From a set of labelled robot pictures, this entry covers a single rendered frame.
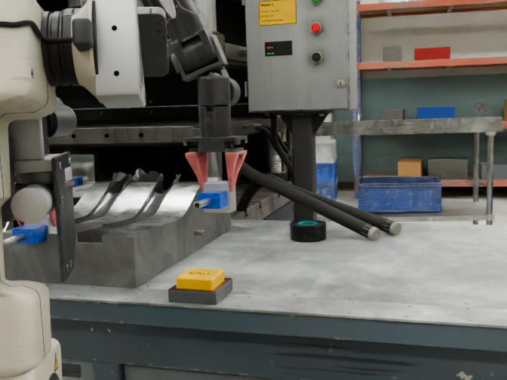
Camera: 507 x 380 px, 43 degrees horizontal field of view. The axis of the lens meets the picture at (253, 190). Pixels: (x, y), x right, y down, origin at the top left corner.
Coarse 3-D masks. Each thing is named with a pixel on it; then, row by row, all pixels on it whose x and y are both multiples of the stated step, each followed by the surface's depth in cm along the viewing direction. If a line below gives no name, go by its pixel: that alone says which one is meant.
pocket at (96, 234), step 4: (80, 232) 113; (84, 232) 114; (88, 232) 115; (92, 232) 116; (96, 232) 115; (100, 232) 115; (104, 232) 115; (108, 232) 115; (80, 236) 113; (84, 236) 114; (88, 236) 115; (92, 236) 116; (96, 236) 115; (100, 236) 115; (80, 240) 113; (84, 240) 114; (88, 240) 115; (92, 240) 116; (96, 240) 116; (100, 240) 115
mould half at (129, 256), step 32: (96, 192) 141; (128, 192) 139; (192, 192) 135; (96, 224) 122; (160, 224) 120; (192, 224) 133; (224, 224) 152; (32, 256) 114; (96, 256) 111; (128, 256) 109; (160, 256) 118
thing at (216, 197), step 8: (208, 184) 118; (216, 184) 117; (224, 184) 117; (200, 192) 114; (208, 192) 114; (216, 192) 114; (224, 192) 115; (232, 192) 118; (200, 200) 114; (208, 200) 112; (216, 200) 113; (224, 200) 115; (232, 200) 118; (200, 208) 114; (208, 208) 114; (216, 208) 113; (224, 208) 117; (232, 208) 118
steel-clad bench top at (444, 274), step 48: (240, 240) 145; (288, 240) 143; (336, 240) 141; (384, 240) 140; (432, 240) 138; (480, 240) 137; (48, 288) 111; (96, 288) 110; (144, 288) 109; (240, 288) 107; (288, 288) 106; (336, 288) 106; (384, 288) 105; (432, 288) 104; (480, 288) 103
